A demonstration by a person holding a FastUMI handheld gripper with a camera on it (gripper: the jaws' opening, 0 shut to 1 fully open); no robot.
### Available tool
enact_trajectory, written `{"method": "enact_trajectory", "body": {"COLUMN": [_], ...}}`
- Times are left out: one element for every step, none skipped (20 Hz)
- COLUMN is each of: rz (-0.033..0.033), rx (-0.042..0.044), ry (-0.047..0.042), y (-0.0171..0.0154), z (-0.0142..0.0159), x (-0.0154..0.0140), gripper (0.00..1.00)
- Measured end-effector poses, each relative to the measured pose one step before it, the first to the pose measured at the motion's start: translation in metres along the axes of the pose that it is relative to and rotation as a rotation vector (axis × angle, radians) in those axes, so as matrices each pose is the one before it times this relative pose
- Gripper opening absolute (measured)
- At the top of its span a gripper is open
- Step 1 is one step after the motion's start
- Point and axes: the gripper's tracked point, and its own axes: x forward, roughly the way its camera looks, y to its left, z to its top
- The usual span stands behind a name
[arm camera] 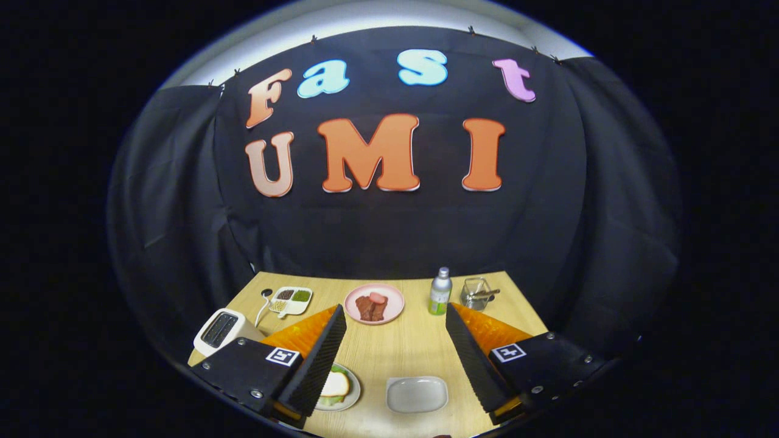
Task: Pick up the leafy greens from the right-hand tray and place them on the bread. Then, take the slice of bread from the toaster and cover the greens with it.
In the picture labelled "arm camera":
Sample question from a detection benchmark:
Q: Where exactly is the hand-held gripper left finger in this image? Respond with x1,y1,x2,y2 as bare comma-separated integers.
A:
187,304,348,430

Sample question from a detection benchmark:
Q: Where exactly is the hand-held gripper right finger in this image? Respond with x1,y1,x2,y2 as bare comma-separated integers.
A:
444,303,609,426

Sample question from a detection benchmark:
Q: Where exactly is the toasted bread slice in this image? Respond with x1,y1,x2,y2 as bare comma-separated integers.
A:
320,371,351,398

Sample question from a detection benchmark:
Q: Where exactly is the green lettuce leaf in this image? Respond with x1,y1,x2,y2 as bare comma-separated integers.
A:
320,365,349,407

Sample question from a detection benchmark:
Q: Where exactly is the white round plate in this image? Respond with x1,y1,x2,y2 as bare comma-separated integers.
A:
313,363,362,412

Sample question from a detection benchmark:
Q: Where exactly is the white divided dish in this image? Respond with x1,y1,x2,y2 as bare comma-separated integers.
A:
268,286,313,319

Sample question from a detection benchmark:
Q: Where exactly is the white square plate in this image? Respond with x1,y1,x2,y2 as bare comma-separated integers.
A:
386,376,449,414

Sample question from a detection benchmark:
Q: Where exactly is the silver and green bottle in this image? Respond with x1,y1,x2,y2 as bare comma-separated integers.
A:
428,266,453,316

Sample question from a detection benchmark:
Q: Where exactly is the white toaster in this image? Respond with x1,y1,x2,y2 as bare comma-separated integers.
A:
194,308,267,358

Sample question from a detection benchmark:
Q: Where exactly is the pink plate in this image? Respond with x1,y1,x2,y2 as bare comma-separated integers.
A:
344,283,405,325

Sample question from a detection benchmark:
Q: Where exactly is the metal wire cutlery holder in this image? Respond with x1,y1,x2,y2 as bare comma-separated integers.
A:
459,277,492,311

